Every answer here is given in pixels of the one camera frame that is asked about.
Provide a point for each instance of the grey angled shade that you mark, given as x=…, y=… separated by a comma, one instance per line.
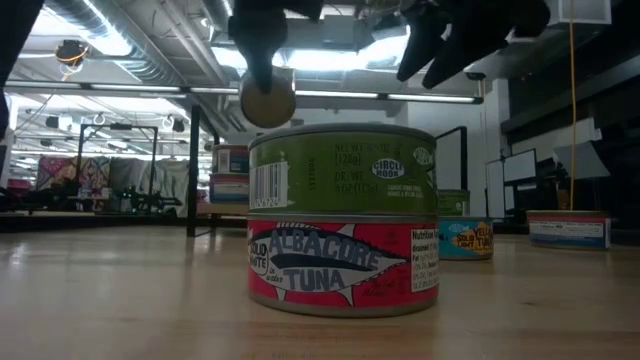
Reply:
x=582, y=160

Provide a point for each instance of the white board panel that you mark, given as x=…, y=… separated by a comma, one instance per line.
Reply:
x=495, y=187

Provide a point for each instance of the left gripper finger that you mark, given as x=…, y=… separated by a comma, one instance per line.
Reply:
x=260, y=45

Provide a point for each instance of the white box unit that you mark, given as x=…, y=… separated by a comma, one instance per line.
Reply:
x=580, y=12

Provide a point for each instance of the silver ventilation duct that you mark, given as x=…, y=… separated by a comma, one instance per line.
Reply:
x=130, y=45

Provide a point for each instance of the colourful patterned quilt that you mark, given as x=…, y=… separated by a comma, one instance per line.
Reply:
x=60, y=175

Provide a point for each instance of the white LED light bar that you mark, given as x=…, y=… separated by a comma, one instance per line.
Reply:
x=335, y=94
x=430, y=98
x=135, y=87

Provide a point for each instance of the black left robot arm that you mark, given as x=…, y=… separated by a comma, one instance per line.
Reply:
x=15, y=30

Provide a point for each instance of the silver-lid teal tuna can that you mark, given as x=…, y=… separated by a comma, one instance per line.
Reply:
x=467, y=240

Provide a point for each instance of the white monitor screen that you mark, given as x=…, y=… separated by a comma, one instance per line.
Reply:
x=520, y=165

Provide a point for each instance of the black metal rig frame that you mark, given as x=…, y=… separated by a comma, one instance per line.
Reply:
x=117, y=126

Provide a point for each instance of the silver-lid green tuna can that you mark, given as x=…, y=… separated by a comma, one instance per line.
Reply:
x=454, y=202
x=342, y=170

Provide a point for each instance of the silver-lid red albacore can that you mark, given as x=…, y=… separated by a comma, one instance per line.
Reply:
x=345, y=265

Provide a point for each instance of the black background robot arm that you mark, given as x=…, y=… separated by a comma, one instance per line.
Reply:
x=145, y=202

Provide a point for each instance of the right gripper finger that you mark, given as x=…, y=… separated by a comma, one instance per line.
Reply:
x=465, y=47
x=425, y=40

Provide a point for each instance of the grey white cloth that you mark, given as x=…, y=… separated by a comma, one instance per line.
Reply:
x=165, y=182

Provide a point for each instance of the black orange hanging reel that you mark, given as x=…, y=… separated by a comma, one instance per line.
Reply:
x=71, y=52

